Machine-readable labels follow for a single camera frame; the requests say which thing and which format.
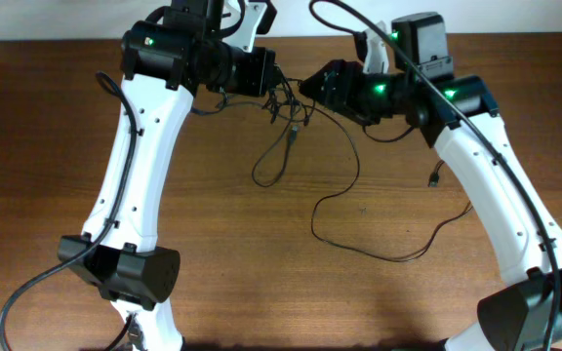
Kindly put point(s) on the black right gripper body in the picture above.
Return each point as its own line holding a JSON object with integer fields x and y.
{"x": 333, "y": 86}

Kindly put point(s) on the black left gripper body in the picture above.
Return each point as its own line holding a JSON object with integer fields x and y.
{"x": 266, "y": 71}

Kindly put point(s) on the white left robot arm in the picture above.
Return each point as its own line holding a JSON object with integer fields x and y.
{"x": 165, "y": 58}

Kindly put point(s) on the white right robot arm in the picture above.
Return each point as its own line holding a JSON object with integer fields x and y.
{"x": 405, "y": 68}

